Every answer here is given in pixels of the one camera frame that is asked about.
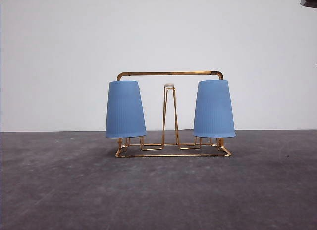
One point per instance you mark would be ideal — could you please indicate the gold wire cup rack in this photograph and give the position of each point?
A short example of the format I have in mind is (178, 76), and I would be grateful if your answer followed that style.
(170, 133)

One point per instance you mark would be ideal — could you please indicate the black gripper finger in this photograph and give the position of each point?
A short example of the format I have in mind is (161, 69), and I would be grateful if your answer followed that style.
(309, 3)

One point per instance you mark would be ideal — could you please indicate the blue ribbed cup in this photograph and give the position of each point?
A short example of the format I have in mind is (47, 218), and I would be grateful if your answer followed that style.
(213, 116)
(125, 117)

